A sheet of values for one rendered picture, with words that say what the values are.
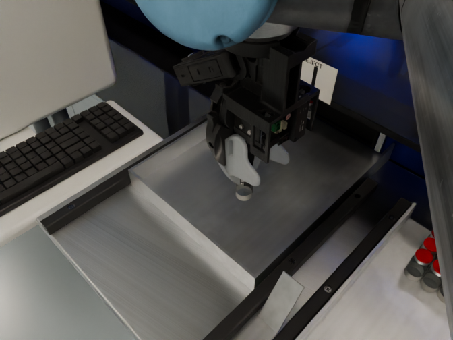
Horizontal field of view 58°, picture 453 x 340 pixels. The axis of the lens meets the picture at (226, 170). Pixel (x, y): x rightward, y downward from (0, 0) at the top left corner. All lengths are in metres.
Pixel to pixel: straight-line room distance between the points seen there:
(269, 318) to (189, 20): 0.39
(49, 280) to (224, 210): 1.15
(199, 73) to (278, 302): 0.28
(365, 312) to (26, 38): 0.73
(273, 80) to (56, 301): 1.38
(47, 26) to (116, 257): 0.49
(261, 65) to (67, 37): 0.60
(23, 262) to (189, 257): 1.25
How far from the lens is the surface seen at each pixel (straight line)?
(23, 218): 0.78
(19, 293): 1.70
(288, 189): 0.65
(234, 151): 0.45
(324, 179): 0.67
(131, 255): 0.59
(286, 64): 0.34
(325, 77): 0.62
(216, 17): 0.20
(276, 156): 0.48
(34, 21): 0.88
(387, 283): 0.59
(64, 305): 1.61
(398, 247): 0.62
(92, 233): 0.62
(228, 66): 0.39
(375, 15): 0.21
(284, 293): 0.50
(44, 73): 0.92
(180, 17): 0.21
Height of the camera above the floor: 1.36
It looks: 46 degrees down
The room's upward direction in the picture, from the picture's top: straight up
